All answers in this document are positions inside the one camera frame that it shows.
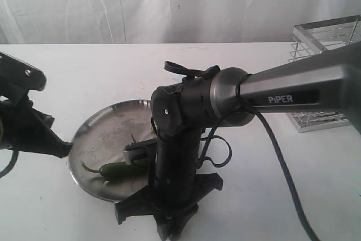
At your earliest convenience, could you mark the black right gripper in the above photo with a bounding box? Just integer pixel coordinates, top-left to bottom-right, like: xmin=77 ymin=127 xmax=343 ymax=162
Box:
xmin=115 ymin=173 xmax=223 ymax=240

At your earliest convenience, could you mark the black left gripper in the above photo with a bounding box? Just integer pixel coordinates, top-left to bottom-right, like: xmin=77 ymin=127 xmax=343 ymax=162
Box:
xmin=1 ymin=88 xmax=73 ymax=159

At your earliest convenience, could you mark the green cucumber piece with stem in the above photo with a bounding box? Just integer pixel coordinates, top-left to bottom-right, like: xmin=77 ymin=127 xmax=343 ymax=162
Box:
xmin=82 ymin=161 xmax=148 ymax=181

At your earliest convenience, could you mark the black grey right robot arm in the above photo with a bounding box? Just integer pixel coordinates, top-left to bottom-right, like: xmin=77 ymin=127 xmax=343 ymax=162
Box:
xmin=115 ymin=42 xmax=360 ymax=240

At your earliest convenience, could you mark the round stainless steel plate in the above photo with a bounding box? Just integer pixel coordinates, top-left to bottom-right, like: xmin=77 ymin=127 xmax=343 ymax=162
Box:
xmin=68 ymin=100 xmax=155 ymax=202

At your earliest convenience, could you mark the white backdrop curtain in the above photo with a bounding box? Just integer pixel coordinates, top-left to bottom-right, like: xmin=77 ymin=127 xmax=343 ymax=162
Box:
xmin=1 ymin=0 xmax=360 ymax=44

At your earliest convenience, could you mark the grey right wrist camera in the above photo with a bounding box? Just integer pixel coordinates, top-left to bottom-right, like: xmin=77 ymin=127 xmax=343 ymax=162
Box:
xmin=124 ymin=138 xmax=157 ymax=165

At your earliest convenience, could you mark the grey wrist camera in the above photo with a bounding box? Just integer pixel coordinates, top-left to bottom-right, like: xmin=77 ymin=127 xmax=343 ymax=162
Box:
xmin=1 ymin=52 xmax=46 ymax=91
xmin=124 ymin=138 xmax=157 ymax=165

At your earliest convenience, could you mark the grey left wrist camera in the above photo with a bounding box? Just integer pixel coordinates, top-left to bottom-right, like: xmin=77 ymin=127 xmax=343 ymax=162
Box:
xmin=1 ymin=52 xmax=46 ymax=91

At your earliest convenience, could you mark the chrome wire utensil rack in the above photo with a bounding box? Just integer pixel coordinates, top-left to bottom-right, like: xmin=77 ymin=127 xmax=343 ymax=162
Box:
xmin=286 ymin=15 xmax=361 ymax=134

